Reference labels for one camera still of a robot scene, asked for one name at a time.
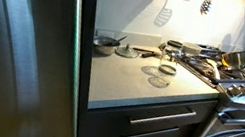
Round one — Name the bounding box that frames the glass pot lid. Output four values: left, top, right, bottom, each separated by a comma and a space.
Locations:
114, 41, 142, 61

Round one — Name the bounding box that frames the metal mixing bowl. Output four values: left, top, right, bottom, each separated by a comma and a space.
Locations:
91, 34, 122, 59

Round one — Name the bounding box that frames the dark utensil in bowl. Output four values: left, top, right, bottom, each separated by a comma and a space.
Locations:
109, 33, 128, 50

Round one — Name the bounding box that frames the tall clear glass jar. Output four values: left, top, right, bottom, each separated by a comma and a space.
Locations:
157, 38, 184, 76

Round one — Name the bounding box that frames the dark tall cabinet panel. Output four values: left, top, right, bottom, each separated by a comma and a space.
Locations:
54, 0, 110, 137

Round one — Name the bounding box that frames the white frying pan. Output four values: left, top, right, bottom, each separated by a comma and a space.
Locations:
180, 41, 204, 57

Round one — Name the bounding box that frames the wooden spoon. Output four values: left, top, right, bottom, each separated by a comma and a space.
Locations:
202, 57, 230, 82

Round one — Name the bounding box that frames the hanging slotted metal spatula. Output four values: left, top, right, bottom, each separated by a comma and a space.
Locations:
198, 0, 215, 17

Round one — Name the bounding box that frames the stainless steel refrigerator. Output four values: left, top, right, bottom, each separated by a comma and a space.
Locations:
0, 0, 104, 137

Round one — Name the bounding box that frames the shiny steel saucepan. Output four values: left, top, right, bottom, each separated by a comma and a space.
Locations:
218, 45, 245, 73

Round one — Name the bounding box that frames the metal handled kitchen tool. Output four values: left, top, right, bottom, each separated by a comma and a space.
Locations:
132, 46, 156, 55

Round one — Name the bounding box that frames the black handled kitchen tool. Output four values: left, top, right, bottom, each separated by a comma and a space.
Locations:
140, 50, 162, 62

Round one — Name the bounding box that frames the steel bar drawer handle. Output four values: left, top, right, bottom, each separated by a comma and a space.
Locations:
120, 117, 181, 137
128, 99, 198, 137

